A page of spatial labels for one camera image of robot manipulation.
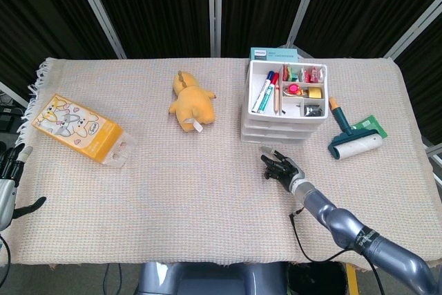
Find black folding screen panel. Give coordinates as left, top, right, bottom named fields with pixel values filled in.
left=390, top=15, right=442, bottom=158
left=213, top=0, right=326, bottom=58
left=293, top=0, right=442, bottom=59
left=81, top=0, right=222, bottom=59
left=0, top=0, right=127, bottom=104

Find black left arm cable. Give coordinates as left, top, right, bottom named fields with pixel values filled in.
left=0, top=234, right=12, bottom=275

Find yellow corgi print tissue pack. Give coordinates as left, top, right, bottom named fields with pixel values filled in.
left=31, top=93, right=138, bottom=171

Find black binder clips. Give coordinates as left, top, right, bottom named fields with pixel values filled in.
left=303, top=104, right=324, bottom=117

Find red capped green marker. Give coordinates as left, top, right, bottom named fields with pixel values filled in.
left=257, top=73, right=280, bottom=115

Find yellow plush toy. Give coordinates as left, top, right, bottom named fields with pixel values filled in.
left=168, top=70, right=218, bottom=134

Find white desk drawer organizer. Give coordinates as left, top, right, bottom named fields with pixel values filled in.
left=240, top=59, right=329, bottom=144

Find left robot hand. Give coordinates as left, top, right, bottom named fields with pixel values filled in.
left=0, top=145, right=47, bottom=232

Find beige woven tablecloth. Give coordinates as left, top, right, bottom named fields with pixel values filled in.
left=15, top=56, right=434, bottom=270

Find black floor equipment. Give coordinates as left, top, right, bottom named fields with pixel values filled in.
left=0, top=91, right=26, bottom=144

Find wooden pencil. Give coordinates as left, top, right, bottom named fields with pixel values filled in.
left=273, top=82, right=282, bottom=116

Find clear plastic drawer with erasers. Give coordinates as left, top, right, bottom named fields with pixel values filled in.
left=240, top=133, right=308, bottom=144

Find green and red clip packet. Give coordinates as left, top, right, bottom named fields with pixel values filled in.
left=282, top=64, right=300, bottom=82

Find yellow metal bar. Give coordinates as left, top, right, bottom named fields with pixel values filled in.
left=346, top=263, right=359, bottom=295

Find blue capped whiteboard marker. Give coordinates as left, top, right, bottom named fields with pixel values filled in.
left=251, top=70, right=276, bottom=113

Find teal lint roller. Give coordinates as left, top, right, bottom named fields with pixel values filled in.
left=327, top=97, right=383, bottom=160

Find red candy packets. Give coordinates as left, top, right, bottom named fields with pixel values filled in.
left=300, top=66, right=326, bottom=84

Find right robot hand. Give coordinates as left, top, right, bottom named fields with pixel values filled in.
left=259, top=146, right=307, bottom=194

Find teal Philips box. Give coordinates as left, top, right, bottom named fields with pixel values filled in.
left=249, top=47, right=300, bottom=66

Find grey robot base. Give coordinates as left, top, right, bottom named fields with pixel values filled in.
left=137, top=262, right=288, bottom=295

